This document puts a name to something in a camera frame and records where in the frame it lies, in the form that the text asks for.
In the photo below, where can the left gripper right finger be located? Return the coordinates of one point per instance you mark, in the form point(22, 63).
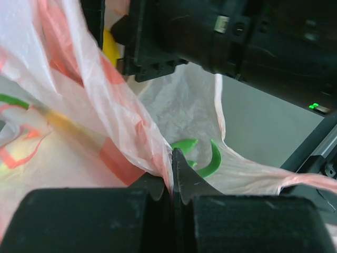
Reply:
point(209, 221)

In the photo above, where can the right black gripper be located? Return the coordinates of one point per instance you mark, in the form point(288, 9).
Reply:
point(159, 36)

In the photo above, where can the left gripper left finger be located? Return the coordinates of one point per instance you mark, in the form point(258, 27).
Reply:
point(131, 219)

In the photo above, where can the yellow banana bunch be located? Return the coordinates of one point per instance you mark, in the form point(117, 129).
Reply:
point(110, 47)

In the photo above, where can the pink plastic bag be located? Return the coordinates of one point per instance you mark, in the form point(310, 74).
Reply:
point(71, 119)

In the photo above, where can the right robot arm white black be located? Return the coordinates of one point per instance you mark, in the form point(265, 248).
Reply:
point(284, 48)

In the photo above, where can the green plastic leaf stem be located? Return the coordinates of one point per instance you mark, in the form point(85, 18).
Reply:
point(203, 167)

